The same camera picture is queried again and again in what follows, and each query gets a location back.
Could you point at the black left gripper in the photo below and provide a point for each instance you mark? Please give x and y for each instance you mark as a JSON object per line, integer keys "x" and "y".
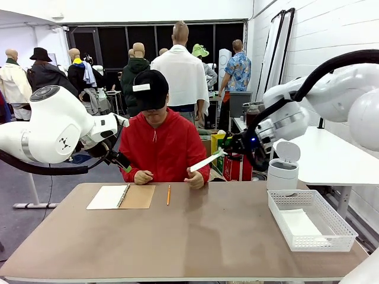
{"x": 118, "y": 159}

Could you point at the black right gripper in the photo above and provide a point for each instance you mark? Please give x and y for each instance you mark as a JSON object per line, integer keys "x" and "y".
{"x": 244, "y": 143}

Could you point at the white paper sheet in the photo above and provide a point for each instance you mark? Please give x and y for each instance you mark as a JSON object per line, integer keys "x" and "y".
{"x": 204, "y": 162}
{"x": 299, "y": 225}

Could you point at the brown spiral notebook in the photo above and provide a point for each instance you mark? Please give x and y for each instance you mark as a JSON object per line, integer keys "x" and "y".
{"x": 133, "y": 198}

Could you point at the yellow pencil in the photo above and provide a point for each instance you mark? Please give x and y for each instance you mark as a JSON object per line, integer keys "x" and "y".
{"x": 168, "y": 195}

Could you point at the person's right forearm red sleeve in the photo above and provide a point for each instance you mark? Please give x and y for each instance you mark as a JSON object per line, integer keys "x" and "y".
{"x": 128, "y": 174}

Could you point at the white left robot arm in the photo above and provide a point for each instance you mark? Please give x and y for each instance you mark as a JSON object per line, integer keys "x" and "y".
{"x": 53, "y": 124}

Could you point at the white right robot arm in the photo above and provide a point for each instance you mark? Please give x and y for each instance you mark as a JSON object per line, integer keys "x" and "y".
{"x": 340, "y": 91}

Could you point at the person's left forearm red sleeve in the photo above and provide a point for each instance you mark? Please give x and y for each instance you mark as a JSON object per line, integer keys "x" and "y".
{"x": 204, "y": 168}

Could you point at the person's right hand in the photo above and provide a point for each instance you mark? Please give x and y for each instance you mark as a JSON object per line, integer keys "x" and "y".
{"x": 142, "y": 177}

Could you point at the person's left hand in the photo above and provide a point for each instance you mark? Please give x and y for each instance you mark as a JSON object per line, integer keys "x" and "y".
{"x": 197, "y": 180}

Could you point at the red shopping bag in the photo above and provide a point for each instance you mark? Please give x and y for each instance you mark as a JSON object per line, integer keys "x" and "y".
{"x": 237, "y": 170}

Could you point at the dark glass jar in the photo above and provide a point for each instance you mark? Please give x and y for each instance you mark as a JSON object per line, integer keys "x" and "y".
{"x": 251, "y": 114}

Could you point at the grey storage bin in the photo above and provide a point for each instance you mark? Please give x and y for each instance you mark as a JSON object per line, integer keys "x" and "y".
{"x": 240, "y": 102}

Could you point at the person torso red jacket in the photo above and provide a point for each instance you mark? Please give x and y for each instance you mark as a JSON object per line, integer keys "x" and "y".
{"x": 168, "y": 145}

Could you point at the white lidded trash bin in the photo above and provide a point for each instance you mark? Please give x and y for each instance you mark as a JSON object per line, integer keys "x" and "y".
{"x": 281, "y": 174}

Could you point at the mannequin with floral shirt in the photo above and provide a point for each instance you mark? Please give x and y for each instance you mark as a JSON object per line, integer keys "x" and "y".
{"x": 238, "y": 71}

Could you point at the white tower appliance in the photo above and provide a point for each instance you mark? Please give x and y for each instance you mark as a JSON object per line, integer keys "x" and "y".
{"x": 225, "y": 68}

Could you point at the black cap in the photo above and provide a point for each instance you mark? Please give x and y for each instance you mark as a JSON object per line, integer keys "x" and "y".
{"x": 151, "y": 91}

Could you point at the mannequin with white cape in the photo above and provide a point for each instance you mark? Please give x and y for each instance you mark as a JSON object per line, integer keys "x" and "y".
{"x": 180, "y": 77}

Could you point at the mannequin with dark green hoodie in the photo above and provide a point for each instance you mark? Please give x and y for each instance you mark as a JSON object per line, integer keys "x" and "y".
{"x": 131, "y": 74}

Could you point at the white side table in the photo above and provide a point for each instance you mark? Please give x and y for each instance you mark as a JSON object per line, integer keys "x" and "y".
{"x": 325, "y": 159}

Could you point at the mannequin with green hat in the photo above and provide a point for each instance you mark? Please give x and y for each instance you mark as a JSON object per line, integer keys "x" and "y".
{"x": 199, "y": 50}

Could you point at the black-framed white panel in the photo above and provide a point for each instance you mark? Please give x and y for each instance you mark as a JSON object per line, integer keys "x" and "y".
{"x": 285, "y": 53}
{"x": 274, "y": 53}

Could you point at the mannequin with yellow scarf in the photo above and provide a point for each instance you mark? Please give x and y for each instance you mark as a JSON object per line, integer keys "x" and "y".
{"x": 78, "y": 74}

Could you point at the bare mannequin head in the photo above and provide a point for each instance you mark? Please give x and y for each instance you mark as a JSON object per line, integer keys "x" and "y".
{"x": 131, "y": 53}
{"x": 163, "y": 51}

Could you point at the mannequin with black hat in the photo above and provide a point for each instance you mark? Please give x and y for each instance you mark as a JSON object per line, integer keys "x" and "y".
{"x": 41, "y": 74}

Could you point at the white plastic mesh basket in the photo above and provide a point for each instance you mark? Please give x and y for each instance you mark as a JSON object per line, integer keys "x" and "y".
{"x": 340, "y": 233}

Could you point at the mannequin with cream coat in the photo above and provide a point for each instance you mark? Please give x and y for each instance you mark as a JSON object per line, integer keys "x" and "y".
{"x": 13, "y": 83}

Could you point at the white table leg frame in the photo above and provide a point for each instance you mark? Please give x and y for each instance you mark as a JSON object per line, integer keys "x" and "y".
{"x": 32, "y": 189}

